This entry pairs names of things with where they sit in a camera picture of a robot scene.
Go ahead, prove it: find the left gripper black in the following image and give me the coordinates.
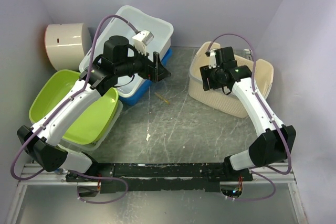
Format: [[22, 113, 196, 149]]
[[116, 44, 172, 83]]

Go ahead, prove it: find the beige perforated plastic basket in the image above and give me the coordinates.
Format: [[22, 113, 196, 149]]
[[188, 41, 274, 118]]

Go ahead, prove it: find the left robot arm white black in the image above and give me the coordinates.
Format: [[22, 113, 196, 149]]
[[17, 31, 171, 182]]

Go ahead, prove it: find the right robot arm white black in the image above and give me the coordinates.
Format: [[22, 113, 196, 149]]
[[200, 47, 296, 181]]

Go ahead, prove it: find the white cylindrical container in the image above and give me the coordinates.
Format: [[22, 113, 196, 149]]
[[44, 23, 92, 71]]

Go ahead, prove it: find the small yellow stick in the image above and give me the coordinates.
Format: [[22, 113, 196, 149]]
[[154, 92, 170, 104]]

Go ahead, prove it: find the blue plastic tray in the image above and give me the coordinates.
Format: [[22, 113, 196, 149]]
[[119, 48, 173, 106]]

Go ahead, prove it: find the white plastic tub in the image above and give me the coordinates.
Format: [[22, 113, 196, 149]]
[[94, 5, 174, 99]]

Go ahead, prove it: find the green plastic basin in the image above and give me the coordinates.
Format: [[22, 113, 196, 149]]
[[29, 69, 119, 145]]

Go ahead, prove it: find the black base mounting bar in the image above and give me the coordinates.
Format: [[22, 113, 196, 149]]
[[66, 163, 253, 194]]

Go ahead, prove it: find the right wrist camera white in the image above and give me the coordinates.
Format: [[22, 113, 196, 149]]
[[205, 49, 217, 69]]

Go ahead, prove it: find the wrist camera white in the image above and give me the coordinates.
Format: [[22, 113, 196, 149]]
[[205, 49, 217, 69], [132, 30, 154, 55]]

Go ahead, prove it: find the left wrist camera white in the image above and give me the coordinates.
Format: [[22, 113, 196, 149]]
[[132, 30, 154, 55]]

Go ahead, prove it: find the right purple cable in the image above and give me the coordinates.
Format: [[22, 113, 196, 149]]
[[207, 34, 293, 201]]

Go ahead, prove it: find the purple cable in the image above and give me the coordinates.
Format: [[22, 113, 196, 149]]
[[10, 15, 142, 205], [207, 34, 293, 201]]

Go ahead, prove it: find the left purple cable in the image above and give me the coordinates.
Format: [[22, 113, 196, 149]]
[[10, 15, 142, 205]]

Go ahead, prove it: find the aluminium rail frame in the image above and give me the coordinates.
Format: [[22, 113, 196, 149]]
[[5, 164, 307, 223]]

